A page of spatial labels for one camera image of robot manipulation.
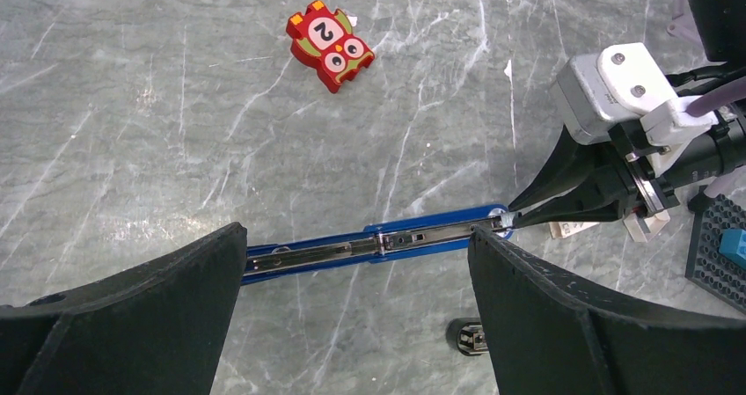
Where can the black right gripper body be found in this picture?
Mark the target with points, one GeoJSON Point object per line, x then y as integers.
{"type": "Point", "coordinates": [651, 174]}

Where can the red cartoon eraser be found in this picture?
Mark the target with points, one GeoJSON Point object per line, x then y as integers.
{"type": "Point", "coordinates": [325, 41]}

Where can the staple box tray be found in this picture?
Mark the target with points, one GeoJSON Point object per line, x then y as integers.
{"type": "Point", "coordinates": [644, 229]}

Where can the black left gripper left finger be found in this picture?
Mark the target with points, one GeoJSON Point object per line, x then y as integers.
{"type": "Point", "coordinates": [157, 328]}

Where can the dark grey lego baseplate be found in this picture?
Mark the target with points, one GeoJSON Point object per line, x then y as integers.
{"type": "Point", "coordinates": [719, 274]}

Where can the black silver stapler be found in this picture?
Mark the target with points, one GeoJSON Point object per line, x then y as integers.
{"type": "Point", "coordinates": [466, 335]}

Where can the blue lego brick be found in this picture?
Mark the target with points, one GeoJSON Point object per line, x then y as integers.
{"type": "Point", "coordinates": [732, 246]}

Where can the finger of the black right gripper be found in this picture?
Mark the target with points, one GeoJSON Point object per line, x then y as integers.
{"type": "Point", "coordinates": [569, 164]}
{"type": "Point", "coordinates": [603, 197]}

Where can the blue black stapler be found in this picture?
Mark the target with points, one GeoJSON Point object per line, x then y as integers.
{"type": "Point", "coordinates": [376, 243]}

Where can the white perforated music stand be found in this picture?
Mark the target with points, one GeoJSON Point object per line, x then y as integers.
{"type": "Point", "coordinates": [682, 23]}

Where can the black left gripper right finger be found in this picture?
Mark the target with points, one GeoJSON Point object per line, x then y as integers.
{"type": "Point", "coordinates": [550, 331]}

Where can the white staple box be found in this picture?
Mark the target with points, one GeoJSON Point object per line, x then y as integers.
{"type": "Point", "coordinates": [561, 230]}

